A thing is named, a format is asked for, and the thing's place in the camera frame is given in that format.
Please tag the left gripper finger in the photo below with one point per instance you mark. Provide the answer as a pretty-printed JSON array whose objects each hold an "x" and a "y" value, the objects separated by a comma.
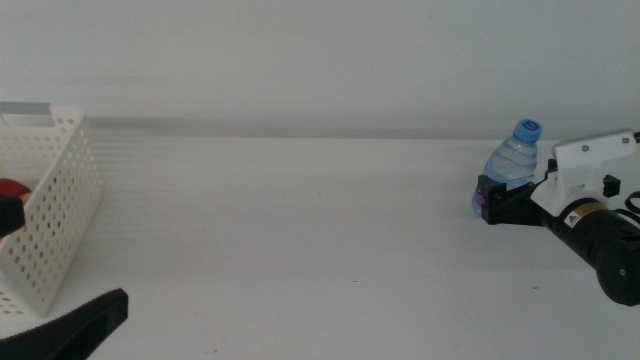
[
  {"x": 10, "y": 215},
  {"x": 60, "y": 340}
]

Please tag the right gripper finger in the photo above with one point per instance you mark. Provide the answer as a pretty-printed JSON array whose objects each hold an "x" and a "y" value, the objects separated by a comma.
[
  {"x": 552, "y": 167},
  {"x": 492, "y": 189}
]

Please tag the red cola can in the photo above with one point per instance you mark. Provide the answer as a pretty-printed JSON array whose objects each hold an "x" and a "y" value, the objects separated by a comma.
[{"x": 10, "y": 187}]

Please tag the clear water bottle blue cap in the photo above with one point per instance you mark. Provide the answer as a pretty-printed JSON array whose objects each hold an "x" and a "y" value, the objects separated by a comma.
[{"x": 515, "y": 160}]

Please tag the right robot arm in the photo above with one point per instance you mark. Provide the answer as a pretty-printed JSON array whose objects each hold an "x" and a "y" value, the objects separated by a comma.
[{"x": 622, "y": 275}]

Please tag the white perforated plastic basket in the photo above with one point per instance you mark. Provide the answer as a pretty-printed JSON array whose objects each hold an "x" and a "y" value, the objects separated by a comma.
[{"x": 42, "y": 302}]

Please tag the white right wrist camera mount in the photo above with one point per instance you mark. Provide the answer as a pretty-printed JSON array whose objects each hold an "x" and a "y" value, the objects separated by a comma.
[{"x": 585, "y": 165}]

